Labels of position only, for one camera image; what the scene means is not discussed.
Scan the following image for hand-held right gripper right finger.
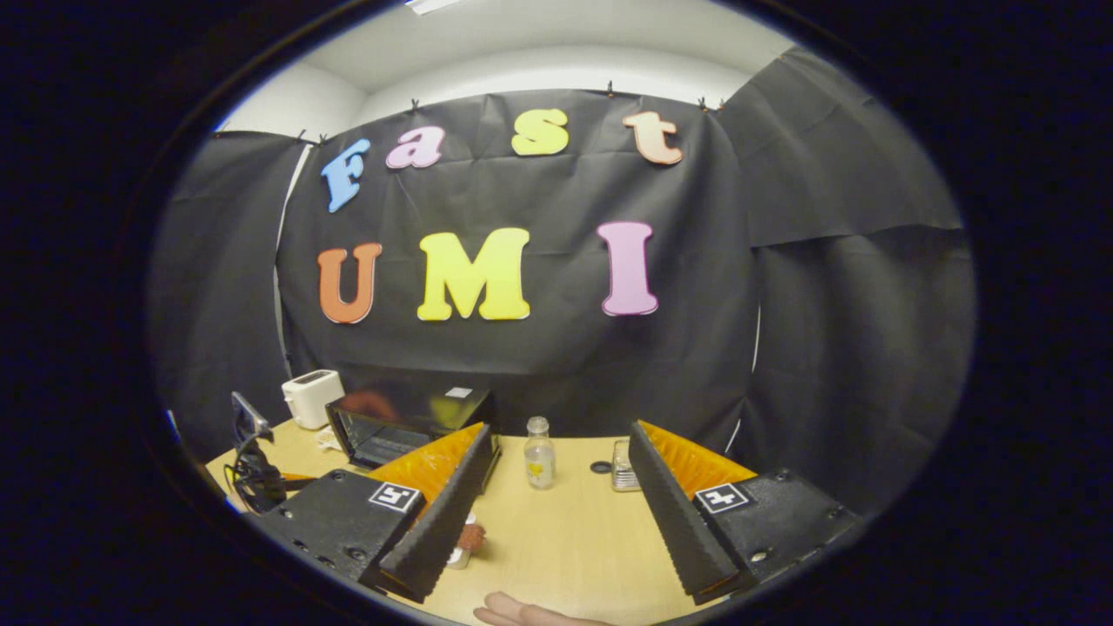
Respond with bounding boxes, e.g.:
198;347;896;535
630;422;862;608

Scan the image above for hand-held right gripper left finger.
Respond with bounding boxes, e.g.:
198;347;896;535
246;423;490;603

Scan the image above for black electric oven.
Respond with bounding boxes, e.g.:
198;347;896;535
325;387;503;495

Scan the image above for glass jar with metal lid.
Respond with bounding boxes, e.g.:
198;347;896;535
611;439;644;493

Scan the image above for white toaster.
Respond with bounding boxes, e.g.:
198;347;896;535
281;370;345;430

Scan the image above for small clear glass bottle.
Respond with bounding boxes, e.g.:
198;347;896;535
523;416;557;490

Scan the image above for black backdrop cloth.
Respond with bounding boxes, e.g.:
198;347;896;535
148;48;975;514

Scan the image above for row of small cloth clips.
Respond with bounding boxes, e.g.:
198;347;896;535
296;80;727;144

